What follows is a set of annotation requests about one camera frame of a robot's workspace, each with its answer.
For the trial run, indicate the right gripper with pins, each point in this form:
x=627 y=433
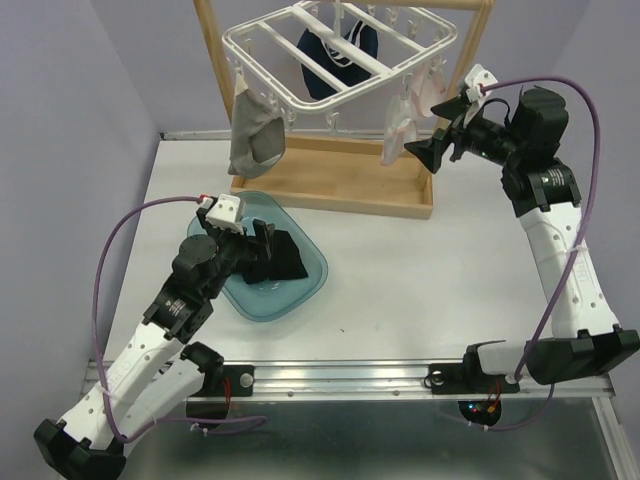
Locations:
x=430 y=151

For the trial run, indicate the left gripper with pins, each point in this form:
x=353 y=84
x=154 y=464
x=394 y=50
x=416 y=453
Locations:
x=262 y=231

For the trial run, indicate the white pink underwear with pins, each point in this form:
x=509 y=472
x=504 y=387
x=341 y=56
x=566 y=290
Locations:
x=420 y=91

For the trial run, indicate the black underwear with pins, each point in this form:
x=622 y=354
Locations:
x=285 y=263

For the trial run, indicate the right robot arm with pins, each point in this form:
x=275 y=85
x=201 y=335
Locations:
x=579 y=335

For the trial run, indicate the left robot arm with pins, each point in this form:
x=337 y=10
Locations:
x=89 y=440

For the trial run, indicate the grey underwear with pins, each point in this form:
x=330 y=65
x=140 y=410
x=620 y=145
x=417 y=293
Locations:
x=258 y=139

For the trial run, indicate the navy blue underwear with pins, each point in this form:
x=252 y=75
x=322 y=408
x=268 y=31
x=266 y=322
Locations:
x=343 y=68

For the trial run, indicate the teal plastic basin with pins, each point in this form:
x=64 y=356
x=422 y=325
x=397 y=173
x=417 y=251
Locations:
x=290 y=280

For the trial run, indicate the wooden rack stand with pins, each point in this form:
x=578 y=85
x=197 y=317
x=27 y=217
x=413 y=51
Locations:
x=336 y=173

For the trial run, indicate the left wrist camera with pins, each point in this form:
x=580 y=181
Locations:
x=226 y=212

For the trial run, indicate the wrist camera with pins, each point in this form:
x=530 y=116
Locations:
x=226 y=212
x=473 y=85

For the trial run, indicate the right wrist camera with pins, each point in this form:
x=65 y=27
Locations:
x=473 y=85

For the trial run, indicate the white clip hanger frame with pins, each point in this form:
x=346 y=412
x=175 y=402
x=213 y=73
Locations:
x=357 y=54

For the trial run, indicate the aluminium rail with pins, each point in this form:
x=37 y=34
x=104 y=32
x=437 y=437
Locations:
x=310 y=381

